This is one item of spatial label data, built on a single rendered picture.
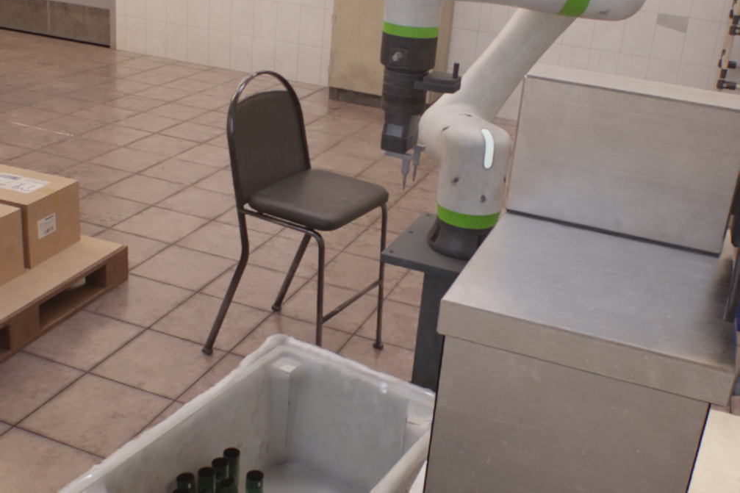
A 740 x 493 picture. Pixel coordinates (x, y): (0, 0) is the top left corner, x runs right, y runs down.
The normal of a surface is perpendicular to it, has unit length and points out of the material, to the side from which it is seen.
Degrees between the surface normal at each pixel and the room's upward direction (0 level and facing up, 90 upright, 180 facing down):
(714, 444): 0
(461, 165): 90
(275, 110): 78
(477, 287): 0
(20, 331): 90
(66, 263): 0
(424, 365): 90
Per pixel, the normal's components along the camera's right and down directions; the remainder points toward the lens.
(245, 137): 0.91, 0.00
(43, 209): 0.95, 0.18
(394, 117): -0.37, 0.47
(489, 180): 0.40, 0.35
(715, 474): 0.09, -0.94
